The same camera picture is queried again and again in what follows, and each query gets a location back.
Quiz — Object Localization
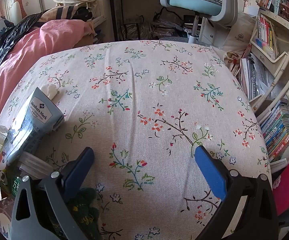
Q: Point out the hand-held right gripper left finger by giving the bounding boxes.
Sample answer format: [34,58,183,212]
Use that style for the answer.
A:
[11,147,95,240]

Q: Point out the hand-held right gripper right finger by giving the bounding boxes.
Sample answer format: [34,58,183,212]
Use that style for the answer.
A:
[195,145,279,240]

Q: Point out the dark green knitted item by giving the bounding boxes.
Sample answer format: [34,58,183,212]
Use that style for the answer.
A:
[68,187,102,240]

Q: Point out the clear plastic bottle green label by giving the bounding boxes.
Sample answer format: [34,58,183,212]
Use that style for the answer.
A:
[0,151,53,239]

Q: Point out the blue-grey milk carton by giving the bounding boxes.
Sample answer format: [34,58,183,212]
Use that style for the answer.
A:
[0,87,65,167]

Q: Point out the small white tissue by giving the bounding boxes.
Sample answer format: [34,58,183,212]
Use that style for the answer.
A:
[40,84,60,98]

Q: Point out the row of colourful books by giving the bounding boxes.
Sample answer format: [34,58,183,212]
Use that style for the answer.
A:
[258,100,289,163]

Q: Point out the floral tablecloth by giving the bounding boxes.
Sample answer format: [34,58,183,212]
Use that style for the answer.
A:
[0,40,272,240]

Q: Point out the stack of magazines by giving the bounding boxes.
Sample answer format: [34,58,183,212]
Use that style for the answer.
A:
[234,55,272,100]

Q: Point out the pink bed blanket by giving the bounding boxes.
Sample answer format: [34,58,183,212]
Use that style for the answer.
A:
[0,20,96,133]

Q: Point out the pastel pencil pouch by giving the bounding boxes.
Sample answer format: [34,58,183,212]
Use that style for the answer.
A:
[254,39,276,58]

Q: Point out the white tree print tote bag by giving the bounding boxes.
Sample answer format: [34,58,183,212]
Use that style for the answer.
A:
[221,12,256,55]

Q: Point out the white drawer cabinet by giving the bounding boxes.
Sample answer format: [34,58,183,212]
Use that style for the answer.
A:
[199,17,225,45]

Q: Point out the clear bag of papers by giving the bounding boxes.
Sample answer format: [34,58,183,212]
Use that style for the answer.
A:
[151,12,192,39]
[121,15,150,40]

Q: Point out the shiny black plastic bag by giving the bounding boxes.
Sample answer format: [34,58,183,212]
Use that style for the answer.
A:
[0,11,52,69]

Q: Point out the row of upright thin books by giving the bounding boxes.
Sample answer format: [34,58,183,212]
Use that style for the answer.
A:
[257,15,280,58]

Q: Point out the striped beige bag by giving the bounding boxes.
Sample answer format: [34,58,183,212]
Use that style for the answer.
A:
[38,5,95,23]

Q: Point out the beige canvas bag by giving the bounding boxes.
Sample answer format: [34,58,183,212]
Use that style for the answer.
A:
[53,0,98,8]

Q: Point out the grey blue office chair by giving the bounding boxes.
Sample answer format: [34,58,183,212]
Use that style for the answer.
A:
[159,0,242,44]

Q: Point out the brown grid organizer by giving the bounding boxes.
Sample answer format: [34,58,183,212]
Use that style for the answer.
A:
[278,1,289,18]

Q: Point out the cream tote bag red straps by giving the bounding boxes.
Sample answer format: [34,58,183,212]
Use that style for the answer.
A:
[224,51,245,73]

